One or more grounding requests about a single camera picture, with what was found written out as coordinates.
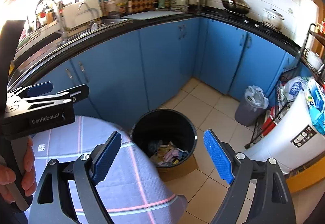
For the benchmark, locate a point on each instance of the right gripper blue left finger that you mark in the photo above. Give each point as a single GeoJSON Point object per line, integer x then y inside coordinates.
{"type": "Point", "coordinates": [103, 156]}

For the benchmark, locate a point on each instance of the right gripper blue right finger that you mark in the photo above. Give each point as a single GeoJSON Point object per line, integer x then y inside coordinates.
{"type": "Point", "coordinates": [219, 155]}

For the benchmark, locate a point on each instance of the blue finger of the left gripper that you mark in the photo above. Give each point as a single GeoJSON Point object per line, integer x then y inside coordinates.
{"type": "Point", "coordinates": [39, 89]}

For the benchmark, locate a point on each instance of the pink wrapper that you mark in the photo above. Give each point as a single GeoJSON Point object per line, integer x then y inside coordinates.
{"type": "Point", "coordinates": [171, 154]}

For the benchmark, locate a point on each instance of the black trash bin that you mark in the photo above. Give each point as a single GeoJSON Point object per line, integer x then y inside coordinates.
{"type": "Point", "coordinates": [161, 130]}

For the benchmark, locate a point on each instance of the blue kitchen cabinets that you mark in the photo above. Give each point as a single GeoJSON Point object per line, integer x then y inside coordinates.
{"type": "Point", "coordinates": [136, 72]}

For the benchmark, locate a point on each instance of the black countertop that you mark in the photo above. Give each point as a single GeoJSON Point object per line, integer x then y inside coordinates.
{"type": "Point", "coordinates": [30, 66]}

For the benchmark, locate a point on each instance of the white label on tablecloth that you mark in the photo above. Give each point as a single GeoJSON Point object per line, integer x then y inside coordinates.
{"type": "Point", "coordinates": [41, 148]}

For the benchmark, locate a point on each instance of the blue plaid tablecloth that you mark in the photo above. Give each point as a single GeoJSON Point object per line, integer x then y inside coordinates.
{"type": "Point", "coordinates": [132, 191]}

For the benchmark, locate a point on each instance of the chrome sink faucet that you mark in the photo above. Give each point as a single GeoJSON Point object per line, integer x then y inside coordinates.
{"type": "Point", "coordinates": [63, 32]}

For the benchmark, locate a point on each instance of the cardboard piece on floor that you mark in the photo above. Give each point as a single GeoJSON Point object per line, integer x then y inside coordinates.
{"type": "Point", "coordinates": [179, 170]}

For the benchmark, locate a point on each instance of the grey bin with white bag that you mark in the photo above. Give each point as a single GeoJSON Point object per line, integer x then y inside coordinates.
{"type": "Point", "coordinates": [251, 106]}

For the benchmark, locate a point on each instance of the white washing machine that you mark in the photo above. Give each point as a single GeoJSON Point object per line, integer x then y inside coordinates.
{"type": "Point", "coordinates": [299, 136]}

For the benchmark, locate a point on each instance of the steel pot on stove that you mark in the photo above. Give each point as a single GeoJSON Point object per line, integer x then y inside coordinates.
{"type": "Point", "coordinates": [272, 19]}

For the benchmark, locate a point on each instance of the green kettle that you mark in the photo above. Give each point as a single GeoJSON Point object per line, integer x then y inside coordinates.
{"type": "Point", "coordinates": [180, 5]}

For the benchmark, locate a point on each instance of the black wok with lid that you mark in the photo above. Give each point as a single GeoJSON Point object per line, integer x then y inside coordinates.
{"type": "Point", "coordinates": [237, 6]}

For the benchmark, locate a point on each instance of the black wire rack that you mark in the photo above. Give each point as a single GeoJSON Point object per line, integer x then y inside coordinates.
{"type": "Point", "coordinates": [291, 81]}

